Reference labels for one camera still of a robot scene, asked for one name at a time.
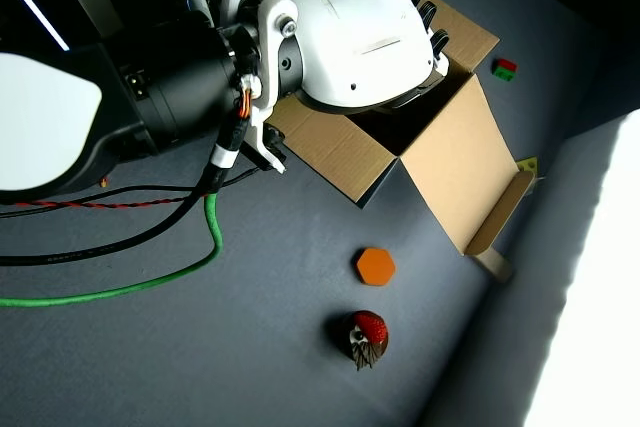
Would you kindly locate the grey table cloth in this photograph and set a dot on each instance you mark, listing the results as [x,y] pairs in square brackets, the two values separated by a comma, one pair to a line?
[250,347]

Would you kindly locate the yellow perforated block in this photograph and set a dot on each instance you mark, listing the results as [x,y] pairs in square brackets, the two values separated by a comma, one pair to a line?
[527,166]

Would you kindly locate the open cardboard box globe print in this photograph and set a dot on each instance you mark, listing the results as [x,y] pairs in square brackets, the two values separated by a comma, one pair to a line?
[450,157]

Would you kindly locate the white light strip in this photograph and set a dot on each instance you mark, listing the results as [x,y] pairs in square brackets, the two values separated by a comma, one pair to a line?
[35,7]

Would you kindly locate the red and green block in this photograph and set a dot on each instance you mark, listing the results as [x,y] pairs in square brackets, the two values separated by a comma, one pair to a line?
[505,69]

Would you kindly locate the strawberry chocolate cupcake toy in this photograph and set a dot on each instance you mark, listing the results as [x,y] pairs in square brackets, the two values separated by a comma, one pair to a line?
[370,337]

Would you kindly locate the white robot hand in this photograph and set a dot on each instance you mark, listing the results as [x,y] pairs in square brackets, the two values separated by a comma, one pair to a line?
[350,32]

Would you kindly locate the orange hexagon block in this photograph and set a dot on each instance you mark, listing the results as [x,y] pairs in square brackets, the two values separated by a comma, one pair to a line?
[376,266]

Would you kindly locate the beige wooden block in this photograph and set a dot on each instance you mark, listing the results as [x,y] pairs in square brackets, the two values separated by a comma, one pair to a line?
[495,264]

